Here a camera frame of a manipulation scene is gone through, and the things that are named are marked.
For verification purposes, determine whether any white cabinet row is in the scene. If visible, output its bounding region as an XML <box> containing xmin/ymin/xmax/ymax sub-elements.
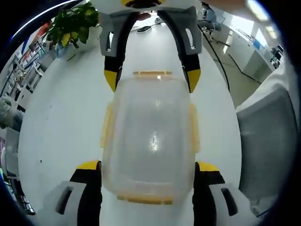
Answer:
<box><xmin>221</xmin><ymin>10</ymin><xmax>284</xmax><ymax>80</ymax></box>

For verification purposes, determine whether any green potted plant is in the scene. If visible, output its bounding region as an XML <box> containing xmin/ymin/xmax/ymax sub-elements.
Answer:
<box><xmin>46</xmin><ymin>1</ymin><xmax>100</xmax><ymax>49</ymax></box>

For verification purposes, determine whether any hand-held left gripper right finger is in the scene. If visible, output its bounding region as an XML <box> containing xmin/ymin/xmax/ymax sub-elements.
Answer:
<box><xmin>192</xmin><ymin>161</ymin><xmax>251</xmax><ymax>226</ymax></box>

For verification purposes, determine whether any black floor cable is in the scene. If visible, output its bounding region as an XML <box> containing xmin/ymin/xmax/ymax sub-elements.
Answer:
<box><xmin>197</xmin><ymin>22</ymin><xmax>262</xmax><ymax>91</ymax></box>

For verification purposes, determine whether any clear container with yellow buckles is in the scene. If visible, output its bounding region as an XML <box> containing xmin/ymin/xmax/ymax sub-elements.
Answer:
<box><xmin>100</xmin><ymin>69</ymin><xmax>202</xmax><ymax>205</ymax></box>

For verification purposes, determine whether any small office chair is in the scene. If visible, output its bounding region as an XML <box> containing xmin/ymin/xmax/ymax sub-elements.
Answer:
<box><xmin>204</xmin><ymin>22</ymin><xmax>223</xmax><ymax>45</ymax></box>

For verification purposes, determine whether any white plant pot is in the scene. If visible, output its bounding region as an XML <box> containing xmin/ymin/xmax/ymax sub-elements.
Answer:
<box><xmin>55</xmin><ymin>42</ymin><xmax>80</xmax><ymax>60</ymax></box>

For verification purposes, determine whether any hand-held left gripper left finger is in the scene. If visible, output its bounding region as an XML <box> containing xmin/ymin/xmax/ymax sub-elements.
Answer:
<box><xmin>47</xmin><ymin>160</ymin><xmax>103</xmax><ymax>226</ymax></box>

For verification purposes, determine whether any grey office chair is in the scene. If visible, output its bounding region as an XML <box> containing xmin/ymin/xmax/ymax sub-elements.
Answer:
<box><xmin>236</xmin><ymin>80</ymin><xmax>300</xmax><ymax>214</ymax></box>

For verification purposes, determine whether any grey cloth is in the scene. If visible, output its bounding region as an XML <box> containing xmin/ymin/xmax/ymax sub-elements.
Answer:
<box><xmin>0</xmin><ymin>96</ymin><xmax>24</xmax><ymax>130</ymax></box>

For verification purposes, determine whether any white storage shelving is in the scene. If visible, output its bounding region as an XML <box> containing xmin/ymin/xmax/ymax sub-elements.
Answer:
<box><xmin>0</xmin><ymin>40</ymin><xmax>51</xmax><ymax>99</ymax></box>

